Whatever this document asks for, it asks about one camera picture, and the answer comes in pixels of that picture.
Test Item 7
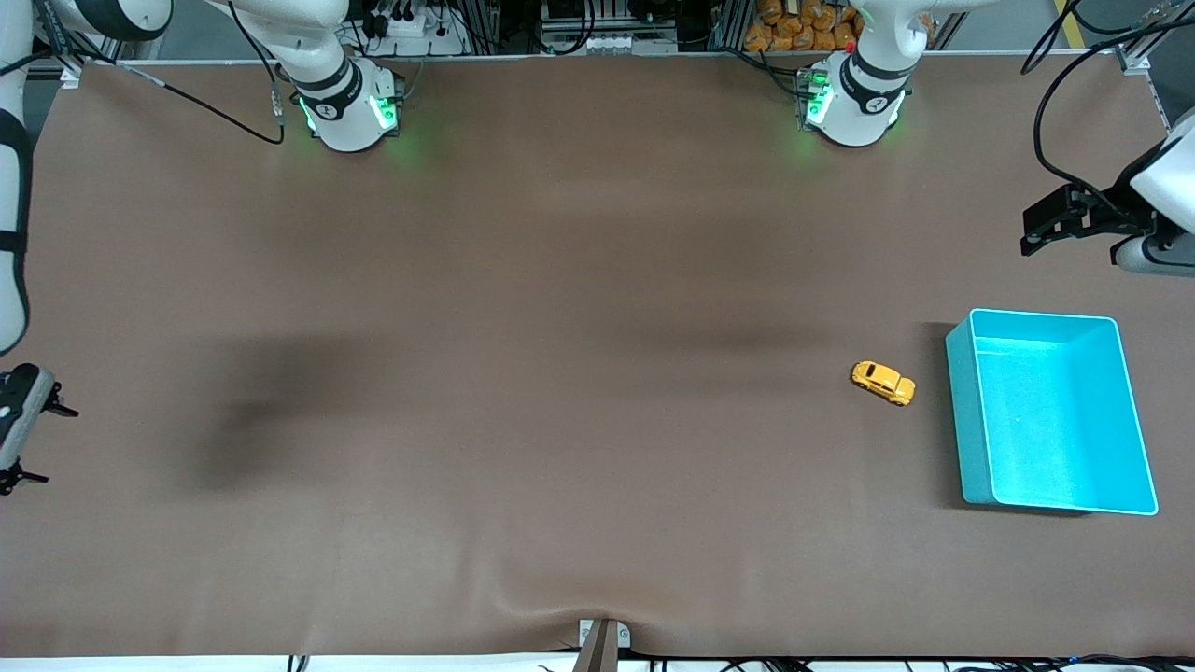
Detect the yellow beetle toy car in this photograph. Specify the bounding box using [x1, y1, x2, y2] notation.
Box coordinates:
[850, 360, 917, 407]

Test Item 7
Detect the cyan plastic bin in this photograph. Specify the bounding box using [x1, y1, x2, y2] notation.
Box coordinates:
[946, 309, 1160, 517]

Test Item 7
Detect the orange packaged goods pile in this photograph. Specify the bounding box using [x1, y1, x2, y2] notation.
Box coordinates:
[744, 0, 860, 53]

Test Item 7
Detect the brown table mat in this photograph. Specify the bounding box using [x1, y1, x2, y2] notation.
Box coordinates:
[0, 51, 1195, 659]

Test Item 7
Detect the white power strip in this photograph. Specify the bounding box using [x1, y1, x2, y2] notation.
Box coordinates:
[369, 7, 468, 57]

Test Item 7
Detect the metal mat clamp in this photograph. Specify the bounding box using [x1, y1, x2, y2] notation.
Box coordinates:
[574, 619, 633, 672]

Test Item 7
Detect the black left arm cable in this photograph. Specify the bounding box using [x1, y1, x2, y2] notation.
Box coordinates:
[1020, 0, 1195, 202]

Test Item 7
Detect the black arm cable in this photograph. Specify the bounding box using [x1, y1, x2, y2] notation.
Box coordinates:
[37, 0, 286, 147]
[1020, 0, 1195, 202]

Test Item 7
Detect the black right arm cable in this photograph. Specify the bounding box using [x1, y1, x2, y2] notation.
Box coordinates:
[37, 0, 286, 147]

